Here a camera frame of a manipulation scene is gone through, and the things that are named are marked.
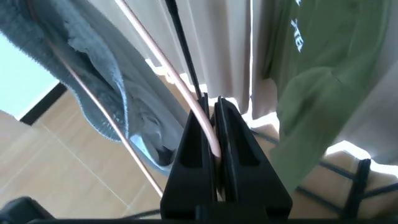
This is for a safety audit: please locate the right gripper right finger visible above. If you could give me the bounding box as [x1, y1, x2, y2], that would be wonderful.
[214, 95, 294, 218]

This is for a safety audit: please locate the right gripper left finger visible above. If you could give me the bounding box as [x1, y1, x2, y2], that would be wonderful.
[160, 93, 219, 218]

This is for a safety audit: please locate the pink clothes hanger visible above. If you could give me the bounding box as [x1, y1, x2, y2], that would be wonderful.
[26, 0, 223, 198]

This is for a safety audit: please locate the green shirt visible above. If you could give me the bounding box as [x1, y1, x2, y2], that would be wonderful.
[262, 0, 395, 195]

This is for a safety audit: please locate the pale grey garment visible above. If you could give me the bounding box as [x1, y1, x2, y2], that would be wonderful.
[0, 0, 188, 177]

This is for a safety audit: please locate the black clothes rack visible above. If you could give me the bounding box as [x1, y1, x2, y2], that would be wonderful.
[164, 0, 398, 219]

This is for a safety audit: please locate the black cable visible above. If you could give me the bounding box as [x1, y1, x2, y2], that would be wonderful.
[120, 208, 162, 219]

